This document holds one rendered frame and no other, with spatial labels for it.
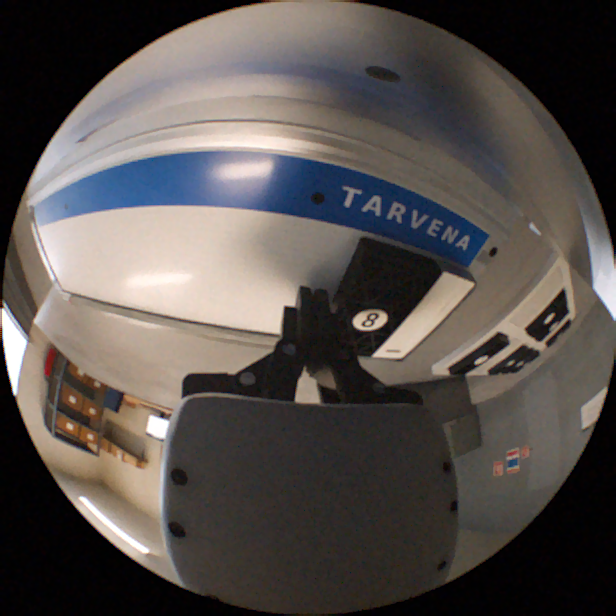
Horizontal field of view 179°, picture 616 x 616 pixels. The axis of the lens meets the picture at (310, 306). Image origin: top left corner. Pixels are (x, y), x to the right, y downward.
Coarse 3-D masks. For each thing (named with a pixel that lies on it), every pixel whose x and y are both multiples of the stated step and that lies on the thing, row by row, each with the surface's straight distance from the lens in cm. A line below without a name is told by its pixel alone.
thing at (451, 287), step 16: (448, 272) 13; (464, 272) 15; (432, 288) 13; (448, 288) 14; (464, 288) 15; (432, 304) 15; (448, 304) 15; (416, 320) 16; (432, 320) 16; (400, 336) 17; (416, 336) 18; (384, 352) 18; (400, 352) 19
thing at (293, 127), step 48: (240, 96) 10; (96, 144) 15; (144, 144) 12; (192, 144) 11; (240, 144) 10; (288, 144) 9; (336, 144) 9; (384, 144) 10; (48, 192) 24; (432, 192) 11; (480, 192) 13
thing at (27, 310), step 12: (12, 240) 61; (12, 252) 63; (12, 264) 65; (12, 276) 67; (12, 288) 69; (24, 288) 74; (12, 300) 71; (24, 300) 77; (12, 312) 73; (24, 312) 79; (36, 312) 87; (24, 324) 82
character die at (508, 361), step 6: (522, 348) 45; (528, 348) 50; (510, 354) 46; (516, 354) 46; (522, 354) 49; (504, 360) 47; (510, 360) 46; (516, 360) 51; (498, 366) 47; (504, 366) 48; (492, 372) 48; (498, 372) 51
